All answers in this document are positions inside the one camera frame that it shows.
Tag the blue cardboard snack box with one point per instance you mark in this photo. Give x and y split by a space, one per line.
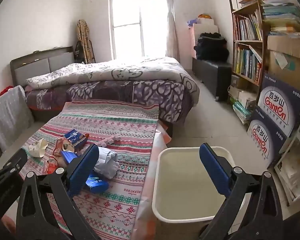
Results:
73 136

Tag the crushed white paper cup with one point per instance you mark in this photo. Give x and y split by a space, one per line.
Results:
38 148

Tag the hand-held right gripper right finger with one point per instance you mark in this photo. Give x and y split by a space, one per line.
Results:
213 172

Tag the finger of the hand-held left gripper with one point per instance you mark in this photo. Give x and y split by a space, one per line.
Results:
11 172

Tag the orange snack wrapper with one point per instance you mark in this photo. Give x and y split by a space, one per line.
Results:
61 145

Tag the pile of dark clothes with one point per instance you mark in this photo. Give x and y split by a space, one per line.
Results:
211 47

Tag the purple patterned bed sheet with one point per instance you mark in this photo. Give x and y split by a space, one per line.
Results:
140 95

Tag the grey white cloth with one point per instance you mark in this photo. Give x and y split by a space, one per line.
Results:
10 115

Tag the blue snack packet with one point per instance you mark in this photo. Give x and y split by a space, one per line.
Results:
100 185

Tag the folded purple floral quilt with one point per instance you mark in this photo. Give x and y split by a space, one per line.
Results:
130 70

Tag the plaid coat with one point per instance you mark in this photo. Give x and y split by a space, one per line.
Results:
85 37

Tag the white plastic waste bin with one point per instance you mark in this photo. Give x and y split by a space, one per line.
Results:
185 180

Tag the stack of papers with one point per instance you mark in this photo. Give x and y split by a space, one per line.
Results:
280 15

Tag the black bag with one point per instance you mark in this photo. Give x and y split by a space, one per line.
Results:
78 51

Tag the blue water bottle carton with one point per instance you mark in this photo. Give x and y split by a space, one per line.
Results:
280 105
265 137

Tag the window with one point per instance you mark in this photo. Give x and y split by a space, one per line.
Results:
130 22

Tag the white paper ball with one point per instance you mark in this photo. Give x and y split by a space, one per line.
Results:
107 165

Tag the red cloth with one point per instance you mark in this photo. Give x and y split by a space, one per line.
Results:
5 91

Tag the grey padded headboard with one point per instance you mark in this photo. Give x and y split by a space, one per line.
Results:
37 65

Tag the row of colourful books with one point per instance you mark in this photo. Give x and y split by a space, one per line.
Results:
247 65

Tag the row of thin books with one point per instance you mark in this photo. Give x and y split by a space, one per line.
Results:
246 27

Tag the pale curtain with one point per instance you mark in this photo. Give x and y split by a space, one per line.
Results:
171 30

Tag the striped patterned tablecloth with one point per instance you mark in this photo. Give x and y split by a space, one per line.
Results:
130 135

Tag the pile of books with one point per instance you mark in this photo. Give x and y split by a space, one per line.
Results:
242 105

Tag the brown cardboard box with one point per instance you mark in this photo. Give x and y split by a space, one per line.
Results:
287 60

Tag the blue foil wrapper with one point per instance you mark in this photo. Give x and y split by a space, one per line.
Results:
68 157

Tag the black storage bench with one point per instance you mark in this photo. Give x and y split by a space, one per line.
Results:
212 77

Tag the pink knitted scarf, orange pompoms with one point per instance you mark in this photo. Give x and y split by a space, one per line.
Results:
110 140

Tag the pink cabinet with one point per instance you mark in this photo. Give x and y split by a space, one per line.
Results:
193 42

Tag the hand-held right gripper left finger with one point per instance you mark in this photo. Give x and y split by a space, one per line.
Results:
81 173

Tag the small orange wrapper piece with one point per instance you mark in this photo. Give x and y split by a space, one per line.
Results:
85 137

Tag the wooden bookshelf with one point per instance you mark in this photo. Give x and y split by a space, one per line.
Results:
261 45

